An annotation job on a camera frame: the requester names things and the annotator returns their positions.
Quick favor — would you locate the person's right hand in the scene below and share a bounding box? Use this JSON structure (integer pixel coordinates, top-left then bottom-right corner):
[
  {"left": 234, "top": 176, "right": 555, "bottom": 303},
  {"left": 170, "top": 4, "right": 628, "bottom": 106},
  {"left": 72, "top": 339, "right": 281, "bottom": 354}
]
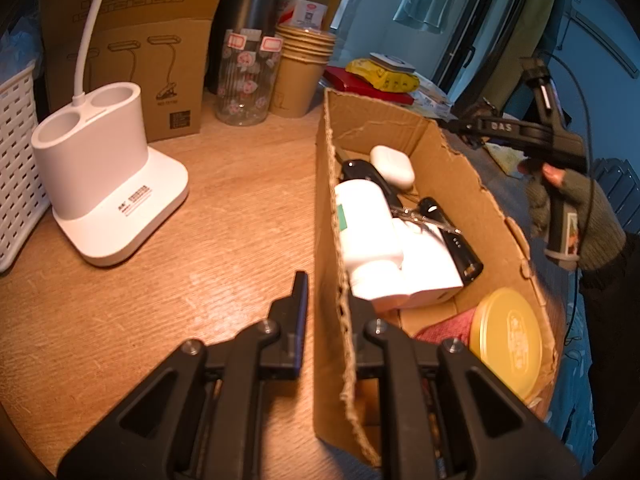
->
[{"left": 517, "top": 157, "right": 628, "bottom": 272}]

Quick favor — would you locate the blue plastic bag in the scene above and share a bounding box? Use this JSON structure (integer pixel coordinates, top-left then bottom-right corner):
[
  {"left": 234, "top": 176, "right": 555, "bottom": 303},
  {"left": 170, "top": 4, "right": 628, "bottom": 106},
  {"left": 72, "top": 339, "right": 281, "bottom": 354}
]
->
[{"left": 0, "top": 15, "right": 43, "bottom": 78}]

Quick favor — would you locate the white desk lamp base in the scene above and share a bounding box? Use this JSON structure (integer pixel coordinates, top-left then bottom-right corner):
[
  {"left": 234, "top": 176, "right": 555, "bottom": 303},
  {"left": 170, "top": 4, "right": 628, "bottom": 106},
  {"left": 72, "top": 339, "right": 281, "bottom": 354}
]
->
[{"left": 31, "top": 0, "right": 190, "bottom": 268}]

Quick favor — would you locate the white plastic basket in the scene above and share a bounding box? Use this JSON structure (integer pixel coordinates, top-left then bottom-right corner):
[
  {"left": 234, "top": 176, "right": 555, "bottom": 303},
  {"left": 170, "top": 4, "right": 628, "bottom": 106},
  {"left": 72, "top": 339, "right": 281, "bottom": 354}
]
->
[{"left": 0, "top": 60, "right": 51, "bottom": 273}]

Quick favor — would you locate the flowered glass jar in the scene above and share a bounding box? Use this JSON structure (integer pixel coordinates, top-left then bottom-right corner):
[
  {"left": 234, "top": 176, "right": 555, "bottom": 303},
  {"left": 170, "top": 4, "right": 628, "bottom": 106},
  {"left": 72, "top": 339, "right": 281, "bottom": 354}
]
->
[{"left": 216, "top": 27, "right": 283, "bottom": 127}]

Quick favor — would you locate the white plastic packet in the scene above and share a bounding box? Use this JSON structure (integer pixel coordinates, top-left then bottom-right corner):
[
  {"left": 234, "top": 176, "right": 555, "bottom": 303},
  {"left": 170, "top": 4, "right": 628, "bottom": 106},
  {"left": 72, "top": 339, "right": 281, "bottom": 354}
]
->
[{"left": 412, "top": 77, "right": 453, "bottom": 113}]

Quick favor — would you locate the white plastic bottle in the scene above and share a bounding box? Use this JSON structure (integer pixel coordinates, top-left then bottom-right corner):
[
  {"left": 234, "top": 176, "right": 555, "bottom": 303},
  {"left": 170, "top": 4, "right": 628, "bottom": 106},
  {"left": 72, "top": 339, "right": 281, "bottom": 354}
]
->
[{"left": 333, "top": 180, "right": 405, "bottom": 301}]

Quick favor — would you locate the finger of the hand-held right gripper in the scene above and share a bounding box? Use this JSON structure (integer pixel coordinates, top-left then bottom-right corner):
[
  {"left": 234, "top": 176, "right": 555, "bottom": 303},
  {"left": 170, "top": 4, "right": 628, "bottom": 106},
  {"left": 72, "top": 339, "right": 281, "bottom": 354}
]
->
[{"left": 450, "top": 115, "right": 543, "bottom": 148}]

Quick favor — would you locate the printed lamp packaging box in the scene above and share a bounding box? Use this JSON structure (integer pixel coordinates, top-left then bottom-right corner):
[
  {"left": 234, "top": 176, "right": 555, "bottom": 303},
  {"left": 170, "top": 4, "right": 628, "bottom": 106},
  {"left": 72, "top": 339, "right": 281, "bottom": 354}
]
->
[{"left": 39, "top": 0, "right": 236, "bottom": 143}]

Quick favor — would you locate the small white device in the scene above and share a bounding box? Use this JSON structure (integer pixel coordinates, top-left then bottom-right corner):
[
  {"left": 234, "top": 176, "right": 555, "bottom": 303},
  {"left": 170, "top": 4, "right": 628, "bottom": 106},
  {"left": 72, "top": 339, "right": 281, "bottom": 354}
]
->
[{"left": 370, "top": 52, "right": 416, "bottom": 73}]

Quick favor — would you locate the yellow wet wipes pack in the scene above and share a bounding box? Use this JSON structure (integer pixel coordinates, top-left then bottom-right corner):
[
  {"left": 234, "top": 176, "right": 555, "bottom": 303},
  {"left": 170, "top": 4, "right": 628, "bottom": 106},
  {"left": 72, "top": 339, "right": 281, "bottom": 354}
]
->
[{"left": 346, "top": 57, "right": 420, "bottom": 93}]

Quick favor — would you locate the red jar with yellow lid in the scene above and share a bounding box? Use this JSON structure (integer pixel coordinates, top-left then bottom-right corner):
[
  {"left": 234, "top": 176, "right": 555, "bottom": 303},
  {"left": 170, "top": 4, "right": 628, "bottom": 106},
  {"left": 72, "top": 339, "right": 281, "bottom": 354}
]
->
[{"left": 414, "top": 287, "right": 543, "bottom": 396}]

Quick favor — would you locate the blue printed blanket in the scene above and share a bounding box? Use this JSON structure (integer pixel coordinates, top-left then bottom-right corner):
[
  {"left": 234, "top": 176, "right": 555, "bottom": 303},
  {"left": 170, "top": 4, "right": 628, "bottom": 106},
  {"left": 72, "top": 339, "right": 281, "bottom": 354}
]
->
[{"left": 550, "top": 280, "right": 601, "bottom": 461}]

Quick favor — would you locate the stack of paper cups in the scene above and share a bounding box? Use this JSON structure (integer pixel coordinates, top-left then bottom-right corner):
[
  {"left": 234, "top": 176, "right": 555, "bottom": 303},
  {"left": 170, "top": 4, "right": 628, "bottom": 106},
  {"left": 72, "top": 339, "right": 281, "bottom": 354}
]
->
[{"left": 270, "top": 25, "right": 337, "bottom": 119}]

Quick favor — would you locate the cardboard box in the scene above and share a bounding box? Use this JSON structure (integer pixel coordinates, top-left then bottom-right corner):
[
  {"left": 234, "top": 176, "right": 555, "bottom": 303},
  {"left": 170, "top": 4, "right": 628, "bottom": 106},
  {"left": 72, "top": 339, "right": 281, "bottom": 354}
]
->
[{"left": 314, "top": 87, "right": 558, "bottom": 468}]

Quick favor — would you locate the small white box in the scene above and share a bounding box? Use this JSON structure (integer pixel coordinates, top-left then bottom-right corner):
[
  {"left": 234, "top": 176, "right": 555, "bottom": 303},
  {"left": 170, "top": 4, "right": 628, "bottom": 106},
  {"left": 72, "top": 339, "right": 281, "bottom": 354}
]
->
[{"left": 372, "top": 217, "right": 464, "bottom": 313}]

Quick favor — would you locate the narrow yellow curtain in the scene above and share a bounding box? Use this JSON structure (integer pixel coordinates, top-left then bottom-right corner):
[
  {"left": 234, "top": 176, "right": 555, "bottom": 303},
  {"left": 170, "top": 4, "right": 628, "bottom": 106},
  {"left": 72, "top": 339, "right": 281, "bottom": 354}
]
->
[{"left": 480, "top": 0, "right": 556, "bottom": 121}]

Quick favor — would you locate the flat red box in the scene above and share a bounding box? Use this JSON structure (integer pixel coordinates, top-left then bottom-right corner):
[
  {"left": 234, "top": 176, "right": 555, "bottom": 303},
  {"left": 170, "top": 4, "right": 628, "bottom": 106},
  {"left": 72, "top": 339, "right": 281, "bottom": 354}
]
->
[{"left": 322, "top": 65, "right": 416, "bottom": 107}]

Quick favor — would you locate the person's right forearm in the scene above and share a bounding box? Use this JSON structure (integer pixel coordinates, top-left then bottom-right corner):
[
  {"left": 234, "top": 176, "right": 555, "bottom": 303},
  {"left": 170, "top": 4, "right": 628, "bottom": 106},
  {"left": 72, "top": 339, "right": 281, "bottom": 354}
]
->
[{"left": 580, "top": 237, "right": 640, "bottom": 466}]

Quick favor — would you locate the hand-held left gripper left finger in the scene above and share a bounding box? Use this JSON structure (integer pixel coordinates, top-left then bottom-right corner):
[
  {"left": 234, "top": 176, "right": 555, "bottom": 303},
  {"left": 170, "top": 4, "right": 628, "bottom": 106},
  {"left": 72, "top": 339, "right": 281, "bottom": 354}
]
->
[{"left": 56, "top": 270, "right": 309, "bottom": 480}]

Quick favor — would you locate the white air conditioner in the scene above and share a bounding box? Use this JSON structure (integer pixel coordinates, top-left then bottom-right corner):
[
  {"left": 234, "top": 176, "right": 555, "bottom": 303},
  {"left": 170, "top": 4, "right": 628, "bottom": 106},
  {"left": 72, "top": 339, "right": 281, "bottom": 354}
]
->
[{"left": 570, "top": 7, "right": 638, "bottom": 73}]

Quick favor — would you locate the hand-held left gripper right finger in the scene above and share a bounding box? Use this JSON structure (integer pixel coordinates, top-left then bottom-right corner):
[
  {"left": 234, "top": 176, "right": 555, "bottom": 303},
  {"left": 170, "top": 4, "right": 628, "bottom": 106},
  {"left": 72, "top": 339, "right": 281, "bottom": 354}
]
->
[{"left": 345, "top": 280, "right": 583, "bottom": 480}]

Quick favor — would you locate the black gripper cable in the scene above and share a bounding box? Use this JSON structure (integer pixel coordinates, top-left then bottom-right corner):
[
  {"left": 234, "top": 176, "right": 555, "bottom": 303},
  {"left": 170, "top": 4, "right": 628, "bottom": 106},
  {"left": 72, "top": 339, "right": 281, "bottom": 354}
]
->
[{"left": 545, "top": 55, "right": 598, "bottom": 346}]

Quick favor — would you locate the white earbuds case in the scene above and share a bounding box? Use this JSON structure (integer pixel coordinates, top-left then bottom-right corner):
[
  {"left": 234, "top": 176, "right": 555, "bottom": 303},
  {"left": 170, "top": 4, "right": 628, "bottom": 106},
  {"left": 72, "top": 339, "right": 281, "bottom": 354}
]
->
[{"left": 370, "top": 145, "right": 416, "bottom": 190}]

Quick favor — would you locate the tissue box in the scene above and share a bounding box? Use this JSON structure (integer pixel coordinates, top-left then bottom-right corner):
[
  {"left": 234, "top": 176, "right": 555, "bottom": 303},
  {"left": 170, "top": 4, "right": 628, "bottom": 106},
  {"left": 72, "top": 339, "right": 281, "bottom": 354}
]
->
[{"left": 487, "top": 142, "right": 526, "bottom": 178}]

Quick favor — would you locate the steel tumbler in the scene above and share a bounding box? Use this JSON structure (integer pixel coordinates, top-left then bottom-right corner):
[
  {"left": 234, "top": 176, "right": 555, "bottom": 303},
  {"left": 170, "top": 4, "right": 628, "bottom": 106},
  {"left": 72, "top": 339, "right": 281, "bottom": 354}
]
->
[{"left": 209, "top": 0, "right": 278, "bottom": 96}]

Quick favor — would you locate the grey bed headboard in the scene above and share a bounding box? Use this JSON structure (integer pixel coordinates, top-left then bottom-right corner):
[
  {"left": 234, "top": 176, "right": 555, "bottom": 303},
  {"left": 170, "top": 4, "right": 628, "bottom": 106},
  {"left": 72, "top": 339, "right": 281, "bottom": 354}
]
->
[{"left": 590, "top": 157, "right": 636, "bottom": 241}]

